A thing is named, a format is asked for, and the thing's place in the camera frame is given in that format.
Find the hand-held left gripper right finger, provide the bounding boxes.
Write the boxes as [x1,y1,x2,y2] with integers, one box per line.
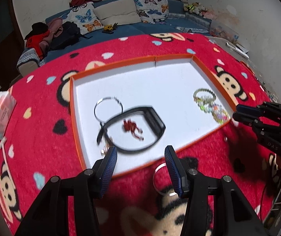
[164,145,264,236]

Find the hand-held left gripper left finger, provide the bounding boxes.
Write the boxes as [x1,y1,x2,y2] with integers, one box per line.
[15,146,118,236]

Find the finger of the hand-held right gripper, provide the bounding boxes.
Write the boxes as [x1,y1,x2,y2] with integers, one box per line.
[232,112,281,138]
[236,101,281,120]

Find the silver wire bangle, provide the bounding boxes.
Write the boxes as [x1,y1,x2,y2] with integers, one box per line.
[94,96,124,124]
[153,163,178,197]

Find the red string bracelet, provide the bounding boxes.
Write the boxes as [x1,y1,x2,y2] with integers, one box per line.
[123,118,144,141]

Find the black smart band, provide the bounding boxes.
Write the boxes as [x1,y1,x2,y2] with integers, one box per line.
[96,106,167,154]

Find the gold chain bracelet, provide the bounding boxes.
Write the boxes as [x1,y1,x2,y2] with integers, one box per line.
[193,88,217,107]

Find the orange jewelry tray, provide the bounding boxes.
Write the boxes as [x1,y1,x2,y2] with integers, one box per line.
[70,54,239,179]

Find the white papers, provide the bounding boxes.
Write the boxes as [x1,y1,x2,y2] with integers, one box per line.
[225,41,250,58]

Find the red monkey printed blanket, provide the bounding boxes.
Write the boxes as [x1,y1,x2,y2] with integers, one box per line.
[0,32,281,236]

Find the clear plastic container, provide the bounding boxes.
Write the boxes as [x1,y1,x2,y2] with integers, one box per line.
[209,19,240,43]

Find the pile of plush toys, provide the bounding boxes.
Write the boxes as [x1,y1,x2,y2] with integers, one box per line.
[179,0,215,20]

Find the black backpack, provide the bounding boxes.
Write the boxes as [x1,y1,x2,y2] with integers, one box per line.
[49,21,81,51]

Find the yellow toy car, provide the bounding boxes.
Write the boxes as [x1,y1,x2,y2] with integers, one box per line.
[102,22,119,34]

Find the blue sofa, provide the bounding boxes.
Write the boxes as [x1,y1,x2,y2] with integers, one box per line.
[16,0,216,77]

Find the pile of clothes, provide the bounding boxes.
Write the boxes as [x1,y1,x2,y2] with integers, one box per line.
[24,19,66,60]

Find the butterfly print pillow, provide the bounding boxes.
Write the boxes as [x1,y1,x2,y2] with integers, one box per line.
[133,0,170,24]
[64,2,104,35]

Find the beige pillow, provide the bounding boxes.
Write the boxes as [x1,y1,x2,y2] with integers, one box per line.
[93,0,142,27]

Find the gold necklace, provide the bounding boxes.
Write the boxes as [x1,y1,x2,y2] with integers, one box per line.
[100,142,112,156]

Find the colourful beaded bracelet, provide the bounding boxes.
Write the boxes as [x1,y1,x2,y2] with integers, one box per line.
[201,103,230,125]

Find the black cable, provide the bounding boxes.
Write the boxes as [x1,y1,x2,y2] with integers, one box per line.
[256,174,281,217]

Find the white cable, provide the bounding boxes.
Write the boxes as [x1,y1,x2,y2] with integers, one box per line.
[0,137,11,179]

